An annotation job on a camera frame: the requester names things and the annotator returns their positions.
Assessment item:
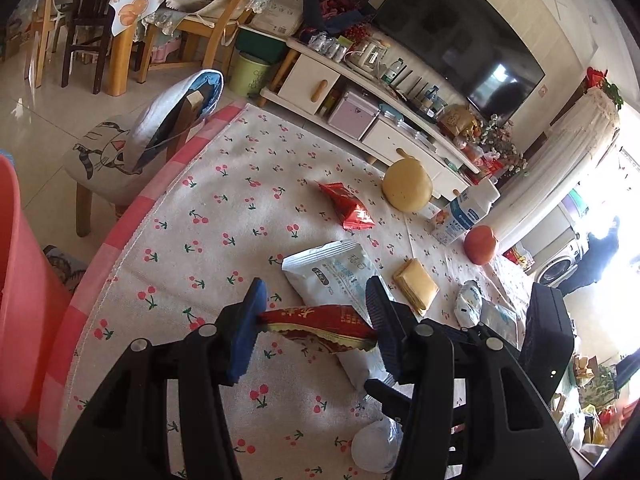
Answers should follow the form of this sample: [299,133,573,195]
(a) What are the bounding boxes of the gold foil packet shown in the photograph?
[392,257,440,317]

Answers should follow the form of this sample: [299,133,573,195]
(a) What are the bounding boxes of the red gold snack packet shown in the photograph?
[257,305,378,356]

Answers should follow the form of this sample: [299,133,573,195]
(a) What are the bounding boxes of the green storage bin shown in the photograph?
[235,27,288,63]

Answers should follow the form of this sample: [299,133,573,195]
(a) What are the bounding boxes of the lilac storage case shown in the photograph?
[327,87,381,142]

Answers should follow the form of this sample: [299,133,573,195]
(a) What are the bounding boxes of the orange persimmon fruit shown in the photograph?
[463,225,499,266]

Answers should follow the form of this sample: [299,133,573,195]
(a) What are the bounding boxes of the white television cabinet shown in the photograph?
[257,37,483,201]

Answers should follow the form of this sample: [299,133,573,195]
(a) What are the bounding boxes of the white blue plastic bag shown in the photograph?
[455,280,483,328]

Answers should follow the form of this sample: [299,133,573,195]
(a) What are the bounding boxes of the pack of small bottles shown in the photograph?
[307,30,351,61]

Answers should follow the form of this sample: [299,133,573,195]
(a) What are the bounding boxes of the white washing machine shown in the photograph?
[532,240,591,288]

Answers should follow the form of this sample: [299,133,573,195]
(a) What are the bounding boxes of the black television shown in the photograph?
[375,0,546,123]

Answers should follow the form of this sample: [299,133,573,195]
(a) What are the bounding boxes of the yellow pear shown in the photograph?
[382,156,433,212]

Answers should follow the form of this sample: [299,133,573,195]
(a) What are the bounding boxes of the orange print table cloth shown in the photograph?
[107,0,201,96]

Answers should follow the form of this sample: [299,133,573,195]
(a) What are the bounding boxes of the glass electric kettle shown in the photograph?
[347,40,391,73]

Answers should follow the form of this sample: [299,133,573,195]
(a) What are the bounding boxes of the light wooden chair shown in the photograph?
[25,0,68,88]
[137,0,273,83]

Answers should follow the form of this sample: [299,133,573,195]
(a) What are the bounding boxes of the white curtain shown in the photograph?
[492,130,596,243]

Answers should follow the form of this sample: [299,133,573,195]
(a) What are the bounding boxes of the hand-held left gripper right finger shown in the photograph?
[364,276,581,480]

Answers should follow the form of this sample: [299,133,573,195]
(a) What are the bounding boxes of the pink plastic basin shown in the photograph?
[0,152,73,421]

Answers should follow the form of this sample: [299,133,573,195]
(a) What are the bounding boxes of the dried flower bunch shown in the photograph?
[475,115,528,176]

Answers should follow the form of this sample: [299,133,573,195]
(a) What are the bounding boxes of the cat print stool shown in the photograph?
[65,115,151,238]

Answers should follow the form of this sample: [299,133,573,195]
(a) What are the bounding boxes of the yellow green trash can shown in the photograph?
[229,52,273,97]

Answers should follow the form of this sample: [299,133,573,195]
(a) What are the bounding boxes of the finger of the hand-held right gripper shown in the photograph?
[364,379,416,426]

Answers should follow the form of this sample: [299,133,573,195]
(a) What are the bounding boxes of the pale plastic packet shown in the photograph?
[477,302,521,346]

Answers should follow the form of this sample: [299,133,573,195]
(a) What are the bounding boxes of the dark wooden chair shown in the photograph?
[61,0,118,95]

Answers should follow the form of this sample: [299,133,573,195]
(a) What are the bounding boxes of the dark blue flower bouquet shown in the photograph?
[302,0,376,31]

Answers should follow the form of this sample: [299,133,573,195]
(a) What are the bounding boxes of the red white snack packet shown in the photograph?
[318,181,376,232]

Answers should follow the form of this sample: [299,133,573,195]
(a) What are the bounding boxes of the cartoon print cushion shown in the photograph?
[42,245,88,293]

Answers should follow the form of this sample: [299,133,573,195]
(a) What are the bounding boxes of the white plastic bottle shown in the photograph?
[431,180,501,247]

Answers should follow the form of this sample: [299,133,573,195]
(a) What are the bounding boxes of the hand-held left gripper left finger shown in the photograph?
[52,277,268,480]

